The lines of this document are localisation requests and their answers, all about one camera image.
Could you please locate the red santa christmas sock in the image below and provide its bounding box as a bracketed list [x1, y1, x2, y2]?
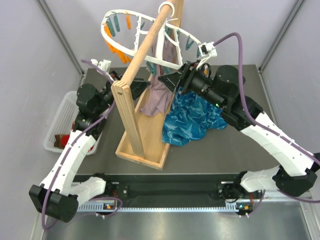
[53, 133, 97, 155]

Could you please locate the blue patterned cloth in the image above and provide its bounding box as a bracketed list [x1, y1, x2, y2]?
[162, 92, 228, 147]

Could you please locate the grey slotted cable duct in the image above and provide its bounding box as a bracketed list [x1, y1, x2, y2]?
[76, 201, 241, 213]

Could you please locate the purple cable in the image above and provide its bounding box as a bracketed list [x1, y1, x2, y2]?
[41, 59, 123, 231]
[213, 32, 320, 218]

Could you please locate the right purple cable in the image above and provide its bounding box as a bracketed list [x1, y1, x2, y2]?
[213, 32, 320, 218]

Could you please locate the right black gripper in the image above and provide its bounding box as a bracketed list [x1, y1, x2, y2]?
[158, 59, 225, 110]

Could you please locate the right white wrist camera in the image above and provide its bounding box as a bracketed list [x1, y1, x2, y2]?
[197, 41, 218, 67]

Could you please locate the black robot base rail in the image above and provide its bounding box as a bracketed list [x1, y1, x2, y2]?
[72, 172, 278, 208]

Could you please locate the mauve cloth on hanger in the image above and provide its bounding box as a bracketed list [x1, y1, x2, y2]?
[140, 40, 176, 117]

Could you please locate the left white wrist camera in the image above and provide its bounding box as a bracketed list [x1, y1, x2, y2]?
[90, 59, 112, 73]

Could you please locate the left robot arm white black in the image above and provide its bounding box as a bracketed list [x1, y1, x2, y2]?
[28, 70, 122, 225]

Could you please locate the wooden drying rack stand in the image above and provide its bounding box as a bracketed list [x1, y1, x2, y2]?
[111, 0, 185, 171]

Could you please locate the white perforated plastic basket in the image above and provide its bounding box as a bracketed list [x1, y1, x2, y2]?
[43, 90, 101, 156]

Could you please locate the white oval clip hanger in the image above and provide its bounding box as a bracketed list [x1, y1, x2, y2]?
[100, 0, 201, 70]

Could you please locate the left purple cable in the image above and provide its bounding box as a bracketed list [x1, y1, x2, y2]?
[41, 59, 123, 231]

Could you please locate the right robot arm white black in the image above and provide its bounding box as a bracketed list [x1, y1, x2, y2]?
[158, 61, 320, 198]

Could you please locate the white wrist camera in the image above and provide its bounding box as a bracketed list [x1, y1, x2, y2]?
[90, 59, 112, 73]
[197, 41, 218, 67]

